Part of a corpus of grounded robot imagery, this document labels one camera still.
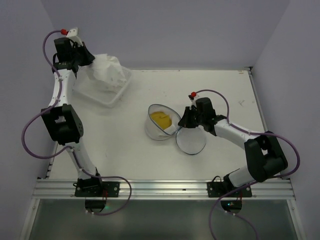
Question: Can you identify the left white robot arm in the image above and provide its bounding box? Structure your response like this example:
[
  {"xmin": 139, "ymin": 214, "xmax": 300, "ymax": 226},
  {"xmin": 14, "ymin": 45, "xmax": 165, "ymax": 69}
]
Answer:
[{"xmin": 41, "ymin": 37, "xmax": 104, "ymax": 197}]

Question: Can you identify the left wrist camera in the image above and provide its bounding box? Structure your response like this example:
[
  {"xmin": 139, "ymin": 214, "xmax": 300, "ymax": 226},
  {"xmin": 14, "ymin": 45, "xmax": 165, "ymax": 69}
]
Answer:
[{"xmin": 60, "ymin": 27, "xmax": 83, "ymax": 46}]

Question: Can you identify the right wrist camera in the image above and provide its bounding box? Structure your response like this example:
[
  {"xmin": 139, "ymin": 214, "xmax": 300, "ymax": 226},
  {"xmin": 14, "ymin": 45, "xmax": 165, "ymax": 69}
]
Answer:
[{"xmin": 188, "ymin": 91, "xmax": 200, "ymax": 110}]

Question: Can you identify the yellow bra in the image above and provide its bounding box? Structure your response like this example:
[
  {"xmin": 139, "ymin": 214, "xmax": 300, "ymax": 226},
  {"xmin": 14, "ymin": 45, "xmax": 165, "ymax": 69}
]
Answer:
[{"xmin": 150, "ymin": 111, "xmax": 172, "ymax": 130}]

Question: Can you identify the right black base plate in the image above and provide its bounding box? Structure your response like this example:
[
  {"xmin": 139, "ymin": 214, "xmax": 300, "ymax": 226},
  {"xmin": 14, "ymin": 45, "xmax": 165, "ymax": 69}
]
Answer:
[{"xmin": 206, "ymin": 175, "xmax": 253, "ymax": 198}]

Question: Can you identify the aluminium mounting rail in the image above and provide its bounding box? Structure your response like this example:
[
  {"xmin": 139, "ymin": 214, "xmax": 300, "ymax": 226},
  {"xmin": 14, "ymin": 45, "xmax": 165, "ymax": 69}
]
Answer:
[{"xmin": 32, "ymin": 179, "xmax": 295, "ymax": 200}]

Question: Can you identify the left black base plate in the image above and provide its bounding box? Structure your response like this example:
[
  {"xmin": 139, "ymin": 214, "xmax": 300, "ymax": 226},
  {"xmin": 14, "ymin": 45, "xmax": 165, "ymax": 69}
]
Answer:
[{"xmin": 73, "ymin": 178, "xmax": 120, "ymax": 198}]

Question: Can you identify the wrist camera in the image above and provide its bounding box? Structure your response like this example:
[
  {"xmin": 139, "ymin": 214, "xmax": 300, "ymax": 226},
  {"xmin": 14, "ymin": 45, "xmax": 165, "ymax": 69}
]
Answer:
[
  {"xmin": 60, "ymin": 27, "xmax": 83, "ymax": 46},
  {"xmin": 188, "ymin": 91, "xmax": 200, "ymax": 110}
]

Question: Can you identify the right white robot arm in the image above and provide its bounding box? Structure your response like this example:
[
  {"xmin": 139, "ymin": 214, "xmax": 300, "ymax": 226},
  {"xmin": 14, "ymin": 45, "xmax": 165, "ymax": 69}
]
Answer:
[{"xmin": 178, "ymin": 93, "xmax": 288, "ymax": 193}]

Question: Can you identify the white plastic basket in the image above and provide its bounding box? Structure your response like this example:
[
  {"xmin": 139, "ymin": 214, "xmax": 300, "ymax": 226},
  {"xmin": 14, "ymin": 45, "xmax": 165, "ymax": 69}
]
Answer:
[{"xmin": 73, "ymin": 66, "xmax": 133, "ymax": 108}]

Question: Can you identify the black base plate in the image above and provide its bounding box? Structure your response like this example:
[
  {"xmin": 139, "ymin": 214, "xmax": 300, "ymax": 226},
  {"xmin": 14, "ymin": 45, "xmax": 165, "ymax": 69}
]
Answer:
[
  {"xmin": 73, "ymin": 178, "xmax": 120, "ymax": 198},
  {"xmin": 206, "ymin": 175, "xmax": 253, "ymax": 198}
]

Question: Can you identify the white bra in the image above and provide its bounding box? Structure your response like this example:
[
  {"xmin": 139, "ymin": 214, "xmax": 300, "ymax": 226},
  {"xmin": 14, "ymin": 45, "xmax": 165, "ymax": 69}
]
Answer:
[{"xmin": 85, "ymin": 53, "xmax": 127, "ymax": 89}]

